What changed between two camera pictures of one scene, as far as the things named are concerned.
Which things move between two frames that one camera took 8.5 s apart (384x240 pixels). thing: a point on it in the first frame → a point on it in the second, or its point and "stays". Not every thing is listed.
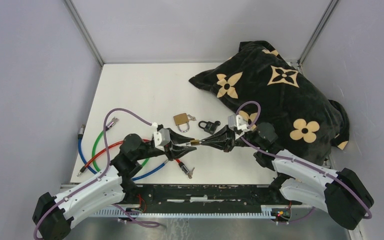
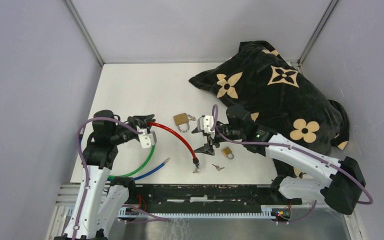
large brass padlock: [181, 119] stays
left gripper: [171, 152] → [141, 121]
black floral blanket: [258, 82] stays
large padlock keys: [192, 118] stays
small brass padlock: [194, 142] → [228, 152]
